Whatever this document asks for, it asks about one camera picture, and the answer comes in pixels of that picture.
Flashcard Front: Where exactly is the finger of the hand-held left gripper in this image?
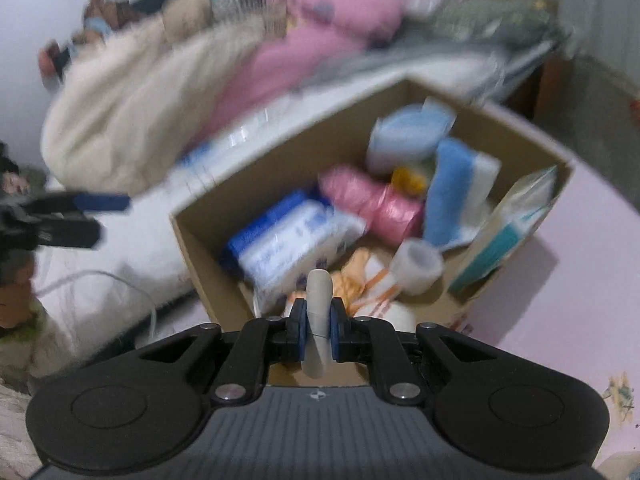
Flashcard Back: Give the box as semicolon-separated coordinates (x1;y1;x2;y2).
34;190;132;216
30;219;104;252

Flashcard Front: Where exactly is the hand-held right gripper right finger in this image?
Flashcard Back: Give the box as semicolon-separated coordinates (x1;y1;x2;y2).
330;297;502;404

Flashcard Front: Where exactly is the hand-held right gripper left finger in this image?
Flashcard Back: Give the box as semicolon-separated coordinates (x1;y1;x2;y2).
140;297;308;404

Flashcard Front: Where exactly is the white plastic spoon handle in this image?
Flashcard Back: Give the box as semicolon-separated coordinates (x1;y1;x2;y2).
302;268;334;379

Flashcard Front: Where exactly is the orange and white cloth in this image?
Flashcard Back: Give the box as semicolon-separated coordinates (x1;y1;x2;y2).
285;249;401;321

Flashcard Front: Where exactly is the white ball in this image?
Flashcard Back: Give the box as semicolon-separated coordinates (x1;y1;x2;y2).
387;302;419;334

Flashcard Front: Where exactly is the blue and white tissue pack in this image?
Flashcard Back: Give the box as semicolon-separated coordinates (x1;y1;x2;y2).
222;189;369;314

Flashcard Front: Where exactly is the pink plastic bag roll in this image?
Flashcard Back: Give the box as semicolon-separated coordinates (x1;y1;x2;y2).
318;163;424;249

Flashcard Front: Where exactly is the brown cardboard box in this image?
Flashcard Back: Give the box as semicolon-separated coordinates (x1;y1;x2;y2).
169;78;576;386

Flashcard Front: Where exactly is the blue and white towel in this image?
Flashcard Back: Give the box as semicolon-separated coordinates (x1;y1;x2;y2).
422;138;503;251

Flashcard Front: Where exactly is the clear cotton swab packet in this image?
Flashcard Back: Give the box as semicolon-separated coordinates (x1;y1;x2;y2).
447;164;559;296

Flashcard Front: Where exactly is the bag of blue face masks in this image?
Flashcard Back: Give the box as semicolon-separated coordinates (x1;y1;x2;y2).
365;97;459;176

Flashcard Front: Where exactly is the cream blanket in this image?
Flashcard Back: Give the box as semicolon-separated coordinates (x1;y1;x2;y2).
39;12;281;196

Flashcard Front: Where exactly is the brown plush toy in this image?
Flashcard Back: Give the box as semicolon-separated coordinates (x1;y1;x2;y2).
69;0;151;46

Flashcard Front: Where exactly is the cream plush toy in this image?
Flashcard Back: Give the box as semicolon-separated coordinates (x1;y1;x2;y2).
159;0;216;36

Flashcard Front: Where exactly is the grey bed sheet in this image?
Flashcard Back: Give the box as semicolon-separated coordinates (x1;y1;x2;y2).
299;35;506;96

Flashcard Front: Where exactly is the pink quilt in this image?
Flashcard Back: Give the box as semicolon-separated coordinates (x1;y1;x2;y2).
194;0;406;146

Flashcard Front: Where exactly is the grey floral blanket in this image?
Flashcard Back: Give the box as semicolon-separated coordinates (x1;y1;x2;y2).
429;0;566;51

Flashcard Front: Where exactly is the wooden bed frame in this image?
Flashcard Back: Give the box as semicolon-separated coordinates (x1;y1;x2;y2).
509;54;571;121

